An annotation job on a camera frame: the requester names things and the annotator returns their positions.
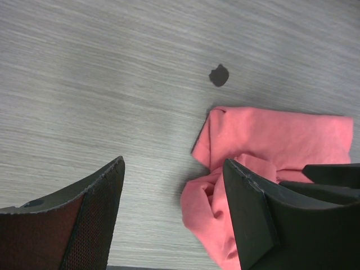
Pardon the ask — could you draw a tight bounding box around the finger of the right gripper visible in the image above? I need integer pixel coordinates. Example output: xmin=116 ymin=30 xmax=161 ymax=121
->
xmin=279 ymin=181 xmax=359 ymax=205
xmin=301 ymin=163 xmax=360 ymax=186

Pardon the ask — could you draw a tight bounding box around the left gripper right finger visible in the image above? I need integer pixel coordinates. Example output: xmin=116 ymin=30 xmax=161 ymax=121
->
xmin=223 ymin=159 xmax=359 ymax=269

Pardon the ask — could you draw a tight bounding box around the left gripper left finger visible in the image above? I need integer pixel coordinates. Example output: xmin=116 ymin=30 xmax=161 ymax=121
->
xmin=1 ymin=156 xmax=125 ymax=269

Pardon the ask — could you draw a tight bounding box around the pink t shirt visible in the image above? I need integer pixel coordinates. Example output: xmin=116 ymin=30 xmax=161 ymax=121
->
xmin=181 ymin=107 xmax=354 ymax=269

